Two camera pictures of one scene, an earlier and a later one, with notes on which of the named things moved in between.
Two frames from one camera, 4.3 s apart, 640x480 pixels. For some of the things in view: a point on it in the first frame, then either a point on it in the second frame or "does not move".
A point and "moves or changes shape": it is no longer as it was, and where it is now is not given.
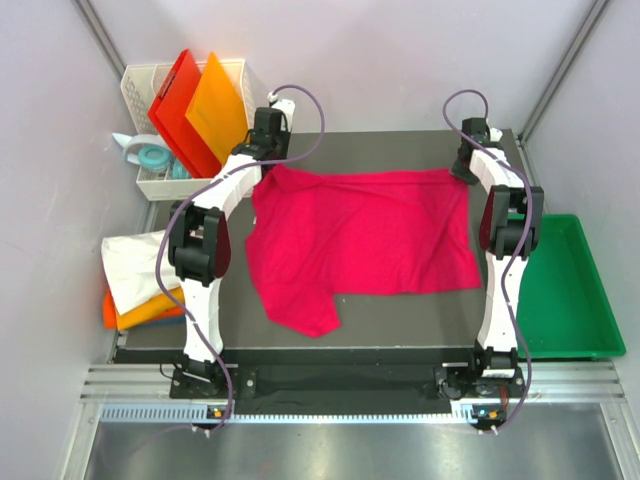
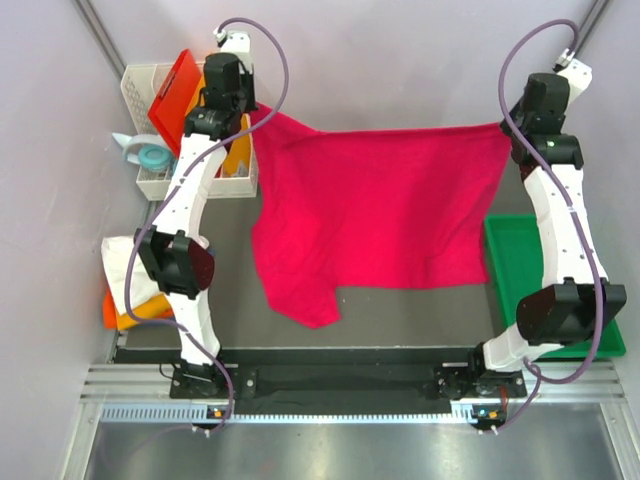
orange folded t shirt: [160, 307] does not move
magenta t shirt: [316, 235] moves or changes shape
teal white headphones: [152, 152] does not move
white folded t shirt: [130, 266] does not move
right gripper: [457, 172] -> [504, 126]
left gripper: [286, 137] -> [246, 78]
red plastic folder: [169, 114] does not move
